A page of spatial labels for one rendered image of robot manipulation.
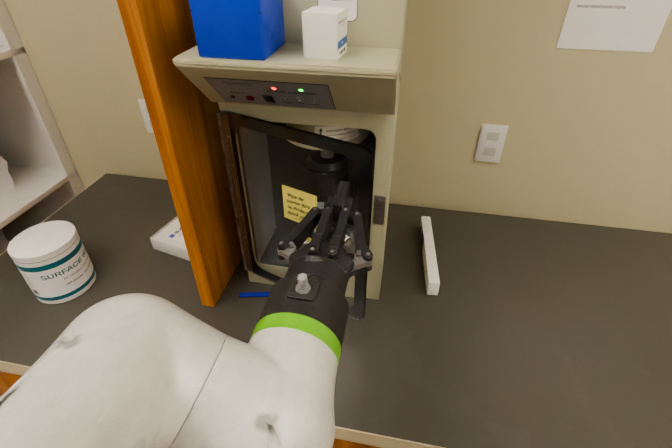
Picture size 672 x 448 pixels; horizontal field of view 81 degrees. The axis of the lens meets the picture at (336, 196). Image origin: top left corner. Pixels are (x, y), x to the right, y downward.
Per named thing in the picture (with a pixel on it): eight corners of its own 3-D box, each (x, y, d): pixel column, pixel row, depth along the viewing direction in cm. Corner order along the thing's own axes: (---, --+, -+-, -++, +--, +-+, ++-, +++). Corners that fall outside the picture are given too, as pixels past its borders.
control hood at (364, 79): (216, 97, 71) (205, 39, 66) (397, 110, 66) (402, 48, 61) (184, 123, 62) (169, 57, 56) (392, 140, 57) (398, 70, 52)
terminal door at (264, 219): (249, 268, 94) (223, 109, 72) (364, 321, 82) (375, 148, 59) (247, 270, 94) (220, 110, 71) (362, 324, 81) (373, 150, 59)
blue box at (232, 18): (226, 41, 65) (217, -22, 59) (286, 44, 63) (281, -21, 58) (198, 57, 56) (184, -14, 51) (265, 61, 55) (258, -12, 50)
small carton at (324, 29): (314, 49, 60) (313, 5, 57) (346, 51, 59) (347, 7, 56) (303, 57, 56) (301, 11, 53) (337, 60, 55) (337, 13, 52)
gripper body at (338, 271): (347, 281, 43) (359, 228, 50) (272, 271, 44) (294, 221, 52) (346, 326, 47) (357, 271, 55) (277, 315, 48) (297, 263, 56)
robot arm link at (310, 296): (260, 365, 45) (340, 380, 43) (247, 294, 38) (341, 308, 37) (276, 322, 50) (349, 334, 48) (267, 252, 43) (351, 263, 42)
